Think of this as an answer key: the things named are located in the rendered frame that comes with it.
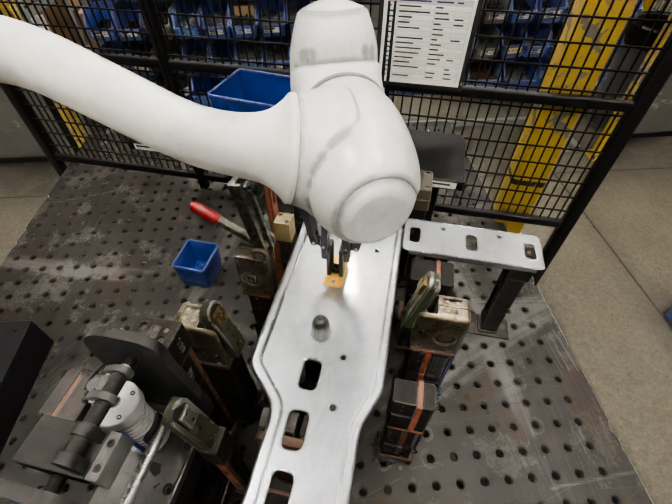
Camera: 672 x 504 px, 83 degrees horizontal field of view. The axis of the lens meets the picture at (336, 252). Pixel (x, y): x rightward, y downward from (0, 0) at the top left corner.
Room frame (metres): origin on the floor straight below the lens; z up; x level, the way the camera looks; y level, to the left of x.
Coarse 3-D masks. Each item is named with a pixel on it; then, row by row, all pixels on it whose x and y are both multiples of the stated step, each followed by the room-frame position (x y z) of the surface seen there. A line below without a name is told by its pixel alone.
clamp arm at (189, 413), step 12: (168, 408) 0.18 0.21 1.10; (180, 408) 0.18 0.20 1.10; (192, 408) 0.19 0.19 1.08; (168, 420) 0.17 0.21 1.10; (180, 420) 0.17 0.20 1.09; (192, 420) 0.18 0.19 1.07; (204, 420) 0.19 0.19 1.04; (180, 432) 0.16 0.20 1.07; (192, 432) 0.17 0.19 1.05; (204, 432) 0.17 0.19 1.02; (216, 432) 0.18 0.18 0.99; (192, 444) 0.16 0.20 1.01; (204, 444) 0.16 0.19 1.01
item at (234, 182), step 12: (240, 180) 0.51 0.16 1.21; (240, 192) 0.48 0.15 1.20; (252, 192) 0.51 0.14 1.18; (240, 204) 0.48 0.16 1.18; (252, 204) 0.51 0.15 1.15; (240, 216) 0.49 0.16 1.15; (252, 216) 0.48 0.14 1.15; (252, 228) 0.48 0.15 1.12; (264, 228) 0.51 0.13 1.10; (252, 240) 0.48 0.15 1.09
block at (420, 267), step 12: (420, 264) 0.52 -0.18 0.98; (432, 264) 0.52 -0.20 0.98; (444, 264) 0.52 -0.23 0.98; (408, 276) 0.53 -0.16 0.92; (420, 276) 0.49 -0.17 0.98; (444, 276) 0.49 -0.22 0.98; (408, 288) 0.48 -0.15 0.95; (444, 288) 0.47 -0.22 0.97; (408, 300) 0.48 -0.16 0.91; (396, 324) 0.55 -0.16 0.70; (396, 336) 0.50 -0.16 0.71; (408, 336) 0.48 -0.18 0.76; (396, 348) 0.47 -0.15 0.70; (408, 348) 0.47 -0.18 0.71
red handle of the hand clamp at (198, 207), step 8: (192, 208) 0.51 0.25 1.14; (200, 208) 0.51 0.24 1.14; (208, 208) 0.52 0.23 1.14; (200, 216) 0.51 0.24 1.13; (208, 216) 0.51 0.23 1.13; (216, 216) 0.51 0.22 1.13; (216, 224) 0.51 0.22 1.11; (224, 224) 0.50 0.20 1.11; (232, 224) 0.51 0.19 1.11; (232, 232) 0.50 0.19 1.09; (240, 232) 0.50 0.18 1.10; (248, 240) 0.50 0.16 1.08; (264, 240) 0.50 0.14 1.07
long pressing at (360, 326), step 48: (336, 240) 0.57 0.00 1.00; (384, 240) 0.57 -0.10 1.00; (288, 288) 0.44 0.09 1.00; (336, 288) 0.44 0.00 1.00; (384, 288) 0.44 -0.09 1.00; (288, 336) 0.34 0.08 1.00; (336, 336) 0.34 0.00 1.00; (384, 336) 0.34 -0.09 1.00; (288, 384) 0.25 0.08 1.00; (336, 384) 0.25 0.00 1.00; (336, 432) 0.18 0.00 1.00; (336, 480) 0.12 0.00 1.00
